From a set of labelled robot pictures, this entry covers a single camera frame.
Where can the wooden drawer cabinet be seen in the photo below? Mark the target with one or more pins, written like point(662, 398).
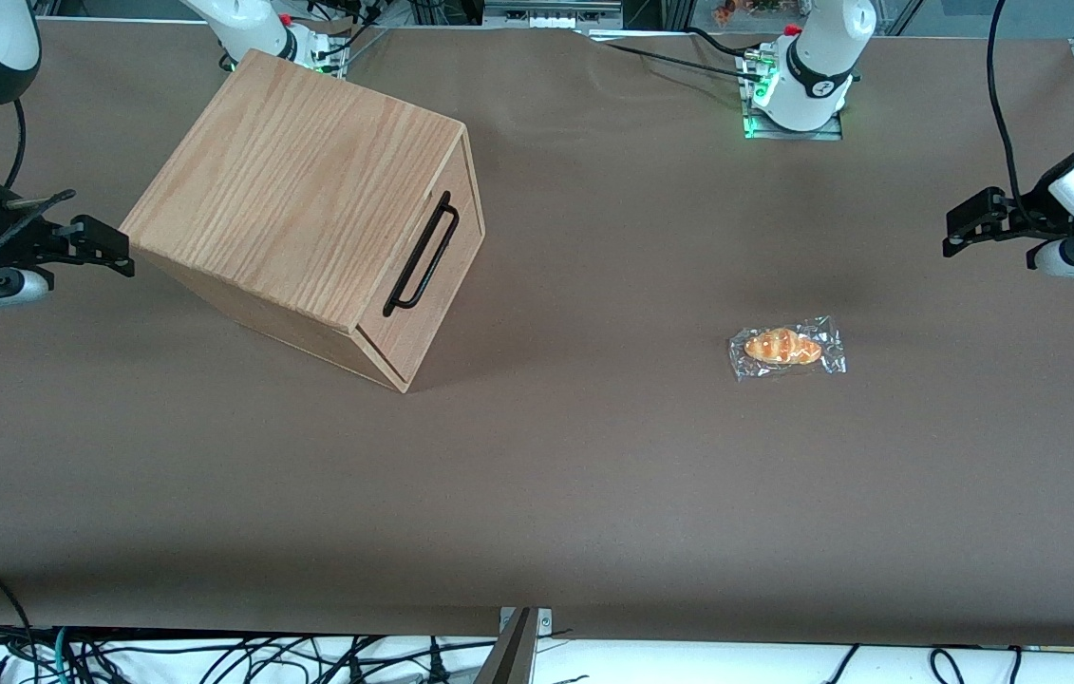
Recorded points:
point(290, 190)

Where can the grey angled bar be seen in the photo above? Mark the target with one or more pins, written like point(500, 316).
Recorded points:
point(508, 660)

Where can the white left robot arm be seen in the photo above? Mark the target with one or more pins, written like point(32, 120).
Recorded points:
point(812, 66)

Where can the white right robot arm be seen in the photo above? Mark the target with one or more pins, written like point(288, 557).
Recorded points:
point(242, 24)

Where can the small metal bracket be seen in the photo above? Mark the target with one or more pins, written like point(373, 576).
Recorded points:
point(541, 619)

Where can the bread roll in clear wrapper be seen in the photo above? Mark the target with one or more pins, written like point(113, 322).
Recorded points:
point(783, 347)

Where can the table cover mat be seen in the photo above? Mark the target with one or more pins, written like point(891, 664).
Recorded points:
point(593, 475)

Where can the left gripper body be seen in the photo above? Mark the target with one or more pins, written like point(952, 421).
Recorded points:
point(1030, 211)

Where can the aluminium frame rail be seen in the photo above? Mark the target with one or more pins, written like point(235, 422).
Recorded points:
point(551, 14)

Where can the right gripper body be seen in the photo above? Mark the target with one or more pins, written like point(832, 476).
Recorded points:
point(9, 239)

